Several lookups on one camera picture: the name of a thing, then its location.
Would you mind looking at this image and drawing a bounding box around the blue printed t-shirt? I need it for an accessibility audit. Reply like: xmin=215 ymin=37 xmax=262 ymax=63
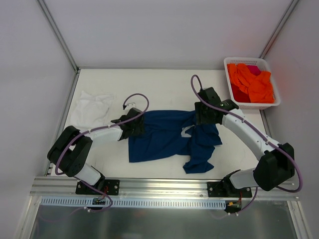
xmin=128 ymin=110 xmax=222 ymax=174

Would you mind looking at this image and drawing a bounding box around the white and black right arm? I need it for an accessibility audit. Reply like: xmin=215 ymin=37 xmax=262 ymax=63
xmin=195 ymin=87 xmax=296 ymax=197

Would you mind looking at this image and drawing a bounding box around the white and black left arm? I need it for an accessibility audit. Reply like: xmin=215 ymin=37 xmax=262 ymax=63
xmin=47 ymin=108 xmax=145 ymax=194

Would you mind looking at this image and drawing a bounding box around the red t-shirt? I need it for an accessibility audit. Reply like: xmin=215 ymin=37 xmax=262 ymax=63
xmin=231 ymin=84 xmax=251 ymax=103

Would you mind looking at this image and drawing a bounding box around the white folded t-shirt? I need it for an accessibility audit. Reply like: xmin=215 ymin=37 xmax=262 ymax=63
xmin=69 ymin=91 xmax=114 ymax=129

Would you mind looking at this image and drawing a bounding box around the orange t-shirt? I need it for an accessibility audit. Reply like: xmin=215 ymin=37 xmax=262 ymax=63
xmin=227 ymin=63 xmax=275 ymax=104

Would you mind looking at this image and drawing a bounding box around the pink t-shirt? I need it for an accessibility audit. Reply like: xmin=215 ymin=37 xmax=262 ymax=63
xmin=247 ymin=65 xmax=261 ymax=76

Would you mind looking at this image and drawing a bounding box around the white plastic laundry basket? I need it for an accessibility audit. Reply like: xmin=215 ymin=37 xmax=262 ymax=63
xmin=224 ymin=57 xmax=281 ymax=110

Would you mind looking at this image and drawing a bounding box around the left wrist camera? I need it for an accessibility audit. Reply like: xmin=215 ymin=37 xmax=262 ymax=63
xmin=122 ymin=103 xmax=136 ymax=110

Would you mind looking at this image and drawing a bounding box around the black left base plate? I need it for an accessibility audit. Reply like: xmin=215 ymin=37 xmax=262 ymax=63
xmin=75 ymin=179 xmax=120 ymax=196

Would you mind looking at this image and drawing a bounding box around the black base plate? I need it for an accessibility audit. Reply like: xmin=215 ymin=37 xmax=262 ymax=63
xmin=75 ymin=179 xmax=120 ymax=196
xmin=206 ymin=181 xmax=252 ymax=198

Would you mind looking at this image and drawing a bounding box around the aluminium mounting rail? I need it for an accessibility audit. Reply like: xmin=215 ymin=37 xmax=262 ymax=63
xmin=29 ymin=176 xmax=300 ymax=200

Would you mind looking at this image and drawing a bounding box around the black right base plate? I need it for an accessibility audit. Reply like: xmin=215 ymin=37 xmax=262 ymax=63
xmin=206 ymin=181 xmax=252 ymax=198

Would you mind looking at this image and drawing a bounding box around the slotted white cable duct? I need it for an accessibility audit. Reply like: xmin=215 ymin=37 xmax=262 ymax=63
xmin=40 ymin=196 xmax=226 ymax=210

